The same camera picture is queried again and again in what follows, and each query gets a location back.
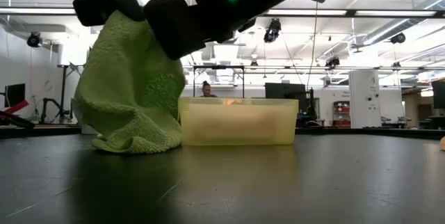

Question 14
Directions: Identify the lime green microfiber towel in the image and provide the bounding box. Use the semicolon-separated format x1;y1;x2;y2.
72;10;186;154

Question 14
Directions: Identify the black light stand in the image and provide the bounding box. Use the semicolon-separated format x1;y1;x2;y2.
57;62;84;125

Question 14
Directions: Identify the wide black monitor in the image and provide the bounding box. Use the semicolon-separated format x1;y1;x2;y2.
264;82;307;99

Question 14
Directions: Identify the yellow translucent plastic bin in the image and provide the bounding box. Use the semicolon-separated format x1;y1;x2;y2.
177;97;300;147

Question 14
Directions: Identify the red bar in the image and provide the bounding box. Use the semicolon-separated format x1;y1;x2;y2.
5;99;31;115

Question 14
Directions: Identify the small black monitor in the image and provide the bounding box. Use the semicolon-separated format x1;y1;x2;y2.
4;83;26;109

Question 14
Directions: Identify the person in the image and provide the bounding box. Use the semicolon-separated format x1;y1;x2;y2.
200;80;219;98

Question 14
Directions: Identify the black frame stand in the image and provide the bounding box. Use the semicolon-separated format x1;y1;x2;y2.
192;64;246;98

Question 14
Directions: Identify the tall black monitor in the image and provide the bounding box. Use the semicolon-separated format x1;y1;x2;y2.
432;79;445;110

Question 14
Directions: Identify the red storage shelf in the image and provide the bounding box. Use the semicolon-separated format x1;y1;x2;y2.
332;100;352;127

